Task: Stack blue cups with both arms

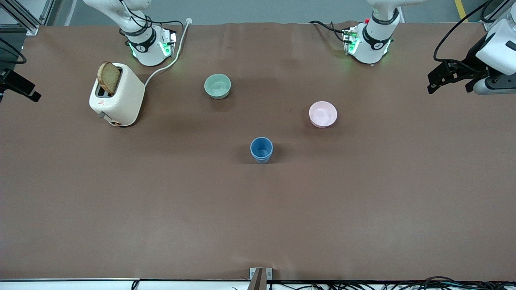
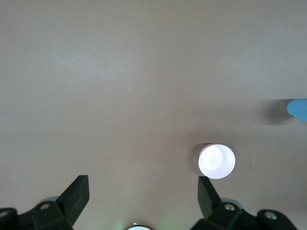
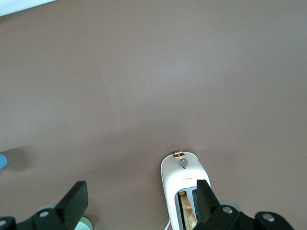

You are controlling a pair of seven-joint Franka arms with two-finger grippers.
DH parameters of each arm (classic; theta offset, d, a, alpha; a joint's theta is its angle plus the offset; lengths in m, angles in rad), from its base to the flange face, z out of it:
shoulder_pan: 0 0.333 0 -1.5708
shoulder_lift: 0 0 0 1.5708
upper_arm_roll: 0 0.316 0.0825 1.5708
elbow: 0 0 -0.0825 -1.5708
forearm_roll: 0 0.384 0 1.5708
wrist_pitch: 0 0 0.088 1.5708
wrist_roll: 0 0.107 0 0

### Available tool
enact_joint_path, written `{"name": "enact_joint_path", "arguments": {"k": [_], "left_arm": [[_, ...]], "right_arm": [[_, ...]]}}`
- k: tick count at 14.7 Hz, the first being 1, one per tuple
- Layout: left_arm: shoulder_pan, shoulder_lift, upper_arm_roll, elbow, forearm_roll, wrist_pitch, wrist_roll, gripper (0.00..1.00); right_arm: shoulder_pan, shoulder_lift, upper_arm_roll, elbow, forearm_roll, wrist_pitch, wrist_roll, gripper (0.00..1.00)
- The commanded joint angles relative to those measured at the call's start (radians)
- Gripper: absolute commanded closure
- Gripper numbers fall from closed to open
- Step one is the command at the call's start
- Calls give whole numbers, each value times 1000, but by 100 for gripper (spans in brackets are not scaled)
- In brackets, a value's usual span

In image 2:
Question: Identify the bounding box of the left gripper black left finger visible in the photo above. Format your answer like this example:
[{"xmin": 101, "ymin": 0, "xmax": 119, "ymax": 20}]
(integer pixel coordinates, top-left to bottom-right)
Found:
[{"xmin": 0, "ymin": 174, "xmax": 90, "ymax": 230}]

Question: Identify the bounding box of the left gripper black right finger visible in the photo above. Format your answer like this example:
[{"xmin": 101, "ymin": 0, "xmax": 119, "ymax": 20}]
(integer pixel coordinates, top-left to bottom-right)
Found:
[{"xmin": 190, "ymin": 176, "xmax": 298, "ymax": 230}]

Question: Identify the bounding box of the blue plastic cup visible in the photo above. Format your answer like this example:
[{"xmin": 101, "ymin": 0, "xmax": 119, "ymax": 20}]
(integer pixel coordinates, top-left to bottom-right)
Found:
[{"xmin": 286, "ymin": 98, "xmax": 307, "ymax": 123}]

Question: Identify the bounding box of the pink bowl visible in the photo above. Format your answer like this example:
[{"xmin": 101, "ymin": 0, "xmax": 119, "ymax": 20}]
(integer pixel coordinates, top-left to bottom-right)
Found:
[{"xmin": 191, "ymin": 143, "xmax": 236, "ymax": 179}]

